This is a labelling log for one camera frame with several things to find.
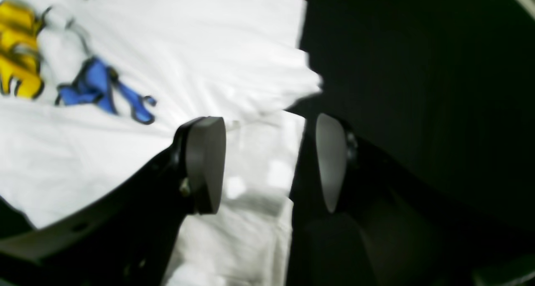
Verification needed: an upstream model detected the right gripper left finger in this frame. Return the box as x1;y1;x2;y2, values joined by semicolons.
1;117;226;286

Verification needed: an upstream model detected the black table cloth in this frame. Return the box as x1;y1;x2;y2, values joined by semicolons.
84;0;535;286

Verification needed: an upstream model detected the white printed t-shirt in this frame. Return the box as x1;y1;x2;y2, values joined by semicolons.
1;0;321;286

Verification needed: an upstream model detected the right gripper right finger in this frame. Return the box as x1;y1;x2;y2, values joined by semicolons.
290;113;534;286

